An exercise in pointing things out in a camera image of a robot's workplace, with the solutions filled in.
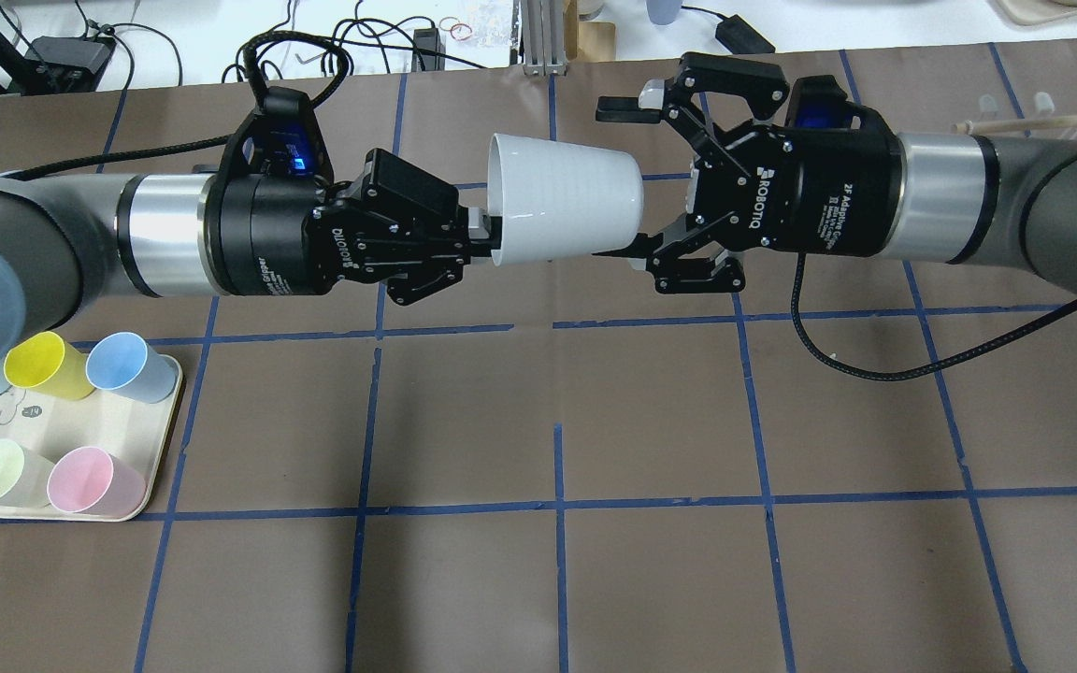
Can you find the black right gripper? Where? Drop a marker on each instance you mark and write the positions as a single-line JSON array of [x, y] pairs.
[[836, 194]]

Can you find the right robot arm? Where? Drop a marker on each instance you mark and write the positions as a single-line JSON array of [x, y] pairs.
[[986, 200]]

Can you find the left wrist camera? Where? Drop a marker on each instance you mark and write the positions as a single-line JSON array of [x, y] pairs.
[[280, 137]]

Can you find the white wire cup rack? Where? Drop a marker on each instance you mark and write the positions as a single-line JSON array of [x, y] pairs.
[[1045, 117]]

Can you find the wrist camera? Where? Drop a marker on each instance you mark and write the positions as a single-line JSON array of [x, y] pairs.
[[819, 102], [280, 137]]

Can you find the aluminium frame post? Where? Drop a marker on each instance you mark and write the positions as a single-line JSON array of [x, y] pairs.
[[542, 43]]

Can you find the pale green plastic cup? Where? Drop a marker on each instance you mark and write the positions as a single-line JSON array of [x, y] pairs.
[[24, 476]]

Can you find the blue cup on desk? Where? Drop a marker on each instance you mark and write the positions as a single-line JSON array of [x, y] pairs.
[[662, 12]]

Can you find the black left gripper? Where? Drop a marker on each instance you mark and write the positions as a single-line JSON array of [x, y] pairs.
[[267, 238]]

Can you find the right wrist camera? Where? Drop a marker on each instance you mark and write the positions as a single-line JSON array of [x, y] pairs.
[[819, 102]]

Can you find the cream plastic tray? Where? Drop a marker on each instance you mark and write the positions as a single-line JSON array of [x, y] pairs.
[[134, 432]]

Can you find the yellow plastic cup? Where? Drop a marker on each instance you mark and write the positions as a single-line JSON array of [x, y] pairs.
[[46, 364]]

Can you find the beige tray on desk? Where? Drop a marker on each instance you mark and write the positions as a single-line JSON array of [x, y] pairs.
[[1034, 13]]

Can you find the pink plastic cup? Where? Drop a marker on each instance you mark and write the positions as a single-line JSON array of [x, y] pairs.
[[93, 482]]

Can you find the black power adapter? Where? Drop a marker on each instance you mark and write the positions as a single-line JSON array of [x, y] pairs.
[[740, 38]]

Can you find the grey white plastic cup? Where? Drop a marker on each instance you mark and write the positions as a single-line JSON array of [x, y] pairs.
[[557, 199]]

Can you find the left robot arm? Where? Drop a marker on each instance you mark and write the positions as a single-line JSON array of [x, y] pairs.
[[67, 242]]

